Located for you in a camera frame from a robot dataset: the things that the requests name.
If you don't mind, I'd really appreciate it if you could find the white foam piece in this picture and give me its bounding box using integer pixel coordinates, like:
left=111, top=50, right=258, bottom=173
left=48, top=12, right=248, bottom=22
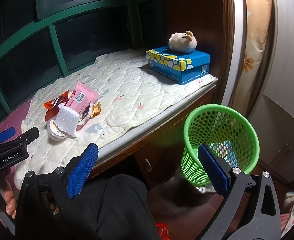
left=55, top=106, right=80, bottom=138

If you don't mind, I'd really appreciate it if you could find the red snack wrapper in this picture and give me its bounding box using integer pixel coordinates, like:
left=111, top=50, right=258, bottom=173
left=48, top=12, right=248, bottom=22
left=44, top=91, right=70, bottom=122

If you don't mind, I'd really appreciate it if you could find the white quilted mat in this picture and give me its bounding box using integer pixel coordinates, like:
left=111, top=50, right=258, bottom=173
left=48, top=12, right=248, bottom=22
left=14, top=49, right=218, bottom=189

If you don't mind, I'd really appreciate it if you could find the green window frame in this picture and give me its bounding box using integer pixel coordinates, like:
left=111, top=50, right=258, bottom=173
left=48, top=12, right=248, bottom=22
left=0, top=0, right=166, bottom=135

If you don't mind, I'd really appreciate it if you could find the person's left hand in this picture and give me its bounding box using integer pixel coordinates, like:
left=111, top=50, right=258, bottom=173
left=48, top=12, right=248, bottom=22
left=0, top=180, right=18, bottom=218

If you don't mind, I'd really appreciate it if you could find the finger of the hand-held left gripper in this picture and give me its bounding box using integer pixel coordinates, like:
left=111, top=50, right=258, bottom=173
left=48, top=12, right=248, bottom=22
left=0, top=127, right=16, bottom=144
left=10, top=127, right=40, bottom=148

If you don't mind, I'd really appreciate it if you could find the blue dotted tissue box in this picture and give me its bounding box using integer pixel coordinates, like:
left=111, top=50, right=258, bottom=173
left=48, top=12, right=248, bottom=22
left=146, top=45, right=210, bottom=85

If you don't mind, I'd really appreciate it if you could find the printed plastic packet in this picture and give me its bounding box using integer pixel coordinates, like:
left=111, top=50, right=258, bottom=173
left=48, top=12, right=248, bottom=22
left=208, top=141, right=234, bottom=165

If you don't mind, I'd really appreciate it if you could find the small white lidded cup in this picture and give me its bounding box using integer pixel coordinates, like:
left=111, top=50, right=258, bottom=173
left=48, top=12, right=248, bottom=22
left=47, top=120, right=70, bottom=141

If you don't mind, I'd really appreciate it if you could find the pink snack packet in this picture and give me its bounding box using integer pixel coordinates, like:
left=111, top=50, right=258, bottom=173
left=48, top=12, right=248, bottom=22
left=65, top=81, right=99, bottom=119

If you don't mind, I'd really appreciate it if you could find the beige plush toy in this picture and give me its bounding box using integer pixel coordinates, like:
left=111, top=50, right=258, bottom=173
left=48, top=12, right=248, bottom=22
left=168, top=31, right=200, bottom=54

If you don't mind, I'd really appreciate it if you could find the person's black trouser leg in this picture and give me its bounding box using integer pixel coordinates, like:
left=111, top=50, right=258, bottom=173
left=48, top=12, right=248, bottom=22
left=74, top=174, right=162, bottom=240

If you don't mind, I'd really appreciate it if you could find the golden wrapper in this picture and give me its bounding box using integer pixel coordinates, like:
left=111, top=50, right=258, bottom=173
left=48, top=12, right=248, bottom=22
left=91, top=102, right=102, bottom=118

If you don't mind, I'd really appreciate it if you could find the wooden cabinet base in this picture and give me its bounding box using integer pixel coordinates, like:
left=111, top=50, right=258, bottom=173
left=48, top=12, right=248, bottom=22
left=92, top=85, right=217, bottom=185

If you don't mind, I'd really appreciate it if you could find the red plastic object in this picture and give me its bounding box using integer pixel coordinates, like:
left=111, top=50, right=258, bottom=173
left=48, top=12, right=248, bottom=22
left=155, top=222, right=172, bottom=240

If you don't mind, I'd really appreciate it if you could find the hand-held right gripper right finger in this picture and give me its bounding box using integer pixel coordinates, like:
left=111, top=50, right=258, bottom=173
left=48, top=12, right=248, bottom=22
left=197, top=144, right=281, bottom=240

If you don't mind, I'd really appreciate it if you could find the dark wooden side panel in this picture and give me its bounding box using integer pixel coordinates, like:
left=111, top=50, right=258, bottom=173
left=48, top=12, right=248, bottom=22
left=163, top=0, right=240, bottom=105

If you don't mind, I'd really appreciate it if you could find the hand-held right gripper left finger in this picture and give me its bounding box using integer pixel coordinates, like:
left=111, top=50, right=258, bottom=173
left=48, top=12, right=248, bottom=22
left=15, top=142, right=99, bottom=240

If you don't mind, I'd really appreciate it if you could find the green mesh basket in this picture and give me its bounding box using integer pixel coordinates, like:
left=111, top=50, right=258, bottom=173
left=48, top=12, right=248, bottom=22
left=181, top=104, right=260, bottom=189

